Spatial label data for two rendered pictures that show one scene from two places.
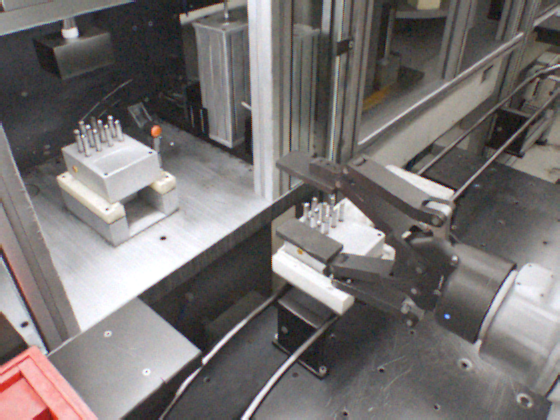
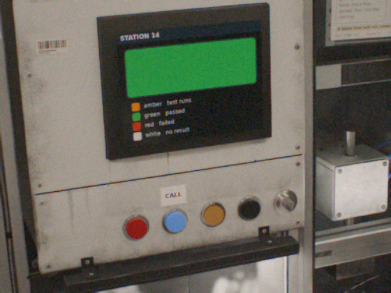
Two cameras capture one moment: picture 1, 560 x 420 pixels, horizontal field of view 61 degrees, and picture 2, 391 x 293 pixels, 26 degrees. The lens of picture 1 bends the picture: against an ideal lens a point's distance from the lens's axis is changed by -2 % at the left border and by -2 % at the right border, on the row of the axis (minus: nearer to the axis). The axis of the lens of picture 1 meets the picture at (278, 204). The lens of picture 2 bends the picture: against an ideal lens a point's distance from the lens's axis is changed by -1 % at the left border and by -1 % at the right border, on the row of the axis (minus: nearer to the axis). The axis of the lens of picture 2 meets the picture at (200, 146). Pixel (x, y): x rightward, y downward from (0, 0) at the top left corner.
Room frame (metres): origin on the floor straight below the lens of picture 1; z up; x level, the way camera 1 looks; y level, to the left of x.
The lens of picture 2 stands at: (-0.78, -0.20, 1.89)
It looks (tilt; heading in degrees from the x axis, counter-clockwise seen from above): 17 degrees down; 29
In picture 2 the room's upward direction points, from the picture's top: 2 degrees counter-clockwise
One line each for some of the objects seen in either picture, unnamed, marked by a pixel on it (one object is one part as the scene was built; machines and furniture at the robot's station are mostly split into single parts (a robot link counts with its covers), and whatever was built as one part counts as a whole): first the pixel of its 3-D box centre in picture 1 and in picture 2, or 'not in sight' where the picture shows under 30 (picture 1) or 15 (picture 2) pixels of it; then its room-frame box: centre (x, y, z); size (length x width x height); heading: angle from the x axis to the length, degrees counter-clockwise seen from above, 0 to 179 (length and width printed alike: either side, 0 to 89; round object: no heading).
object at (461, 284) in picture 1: (446, 278); not in sight; (0.29, -0.14, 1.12); 0.09 x 0.07 x 0.08; 48
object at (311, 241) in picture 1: (308, 239); not in sight; (0.39, -0.03, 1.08); 0.07 x 0.03 x 0.01; 48
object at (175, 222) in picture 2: not in sight; (174, 220); (0.21, 0.40, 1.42); 0.03 x 0.02 x 0.03; 138
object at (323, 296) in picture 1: (368, 238); not in sight; (0.66, -0.16, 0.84); 0.36 x 0.14 x 0.10; 138
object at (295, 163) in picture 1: (312, 171); not in sight; (0.39, -0.03, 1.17); 0.07 x 0.03 x 0.01; 48
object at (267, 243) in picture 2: not in sight; (183, 257); (0.20, 0.39, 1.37); 0.36 x 0.04 x 0.04; 138
